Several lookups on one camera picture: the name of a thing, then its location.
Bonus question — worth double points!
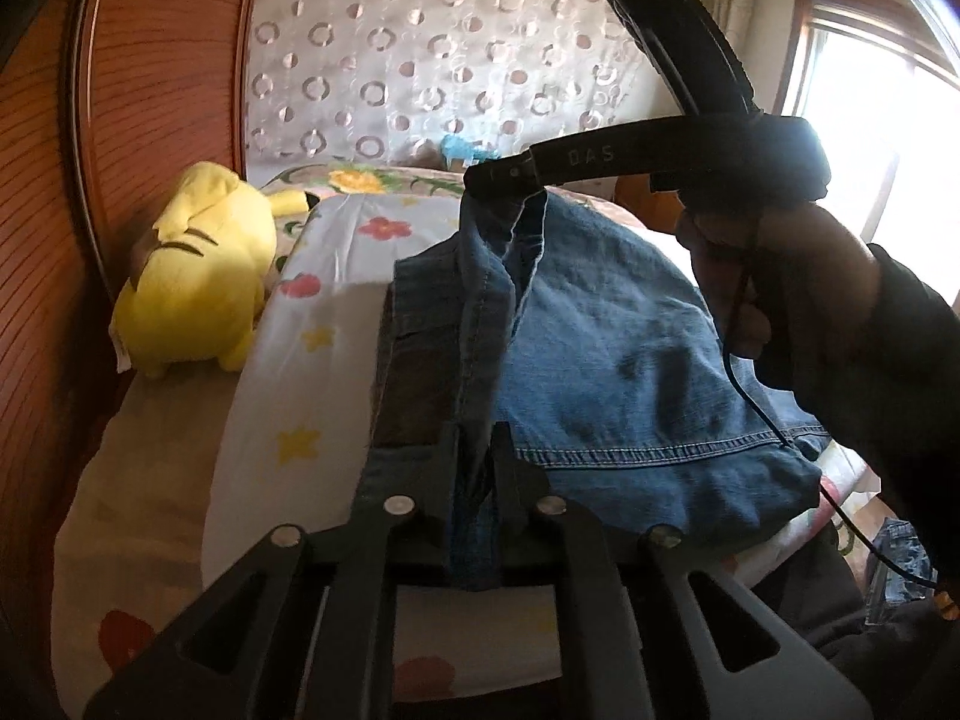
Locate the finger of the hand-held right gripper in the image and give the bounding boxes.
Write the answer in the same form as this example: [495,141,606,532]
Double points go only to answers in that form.
[461,120,662,201]
[572,0,760,119]

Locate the person's right hand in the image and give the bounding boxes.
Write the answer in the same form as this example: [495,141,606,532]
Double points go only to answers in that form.
[675,199,878,392]

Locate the blue denim pants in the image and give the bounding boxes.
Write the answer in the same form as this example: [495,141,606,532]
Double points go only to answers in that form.
[352,184,830,593]

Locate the floral blanket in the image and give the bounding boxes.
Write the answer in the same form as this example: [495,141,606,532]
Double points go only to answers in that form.
[52,161,646,710]

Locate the window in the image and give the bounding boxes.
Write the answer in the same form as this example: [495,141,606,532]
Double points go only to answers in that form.
[780,0,960,316]

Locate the circle pattern wall curtain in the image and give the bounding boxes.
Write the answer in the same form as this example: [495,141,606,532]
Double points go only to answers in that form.
[244,0,676,170]

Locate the yellow plush toy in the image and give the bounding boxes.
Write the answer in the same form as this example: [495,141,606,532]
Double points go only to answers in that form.
[111,161,310,380]

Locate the black cable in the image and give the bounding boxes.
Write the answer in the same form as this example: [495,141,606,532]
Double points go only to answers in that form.
[724,240,947,602]

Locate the person's dark clothing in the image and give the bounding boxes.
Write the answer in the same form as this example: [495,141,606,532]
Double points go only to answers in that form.
[750,525,960,720]

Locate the wooden slatted wardrobe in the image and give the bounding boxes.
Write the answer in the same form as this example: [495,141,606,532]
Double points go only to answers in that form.
[0,0,265,616]

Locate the blue denim garment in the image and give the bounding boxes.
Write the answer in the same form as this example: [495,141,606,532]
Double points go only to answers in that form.
[866,517,940,625]

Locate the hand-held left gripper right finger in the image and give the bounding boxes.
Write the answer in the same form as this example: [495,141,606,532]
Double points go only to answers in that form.
[491,424,875,720]

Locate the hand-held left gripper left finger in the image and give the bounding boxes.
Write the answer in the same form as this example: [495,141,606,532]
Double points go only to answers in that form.
[82,424,460,720]

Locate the person's right forearm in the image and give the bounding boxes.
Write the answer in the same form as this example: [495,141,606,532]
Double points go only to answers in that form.
[780,244,960,518]

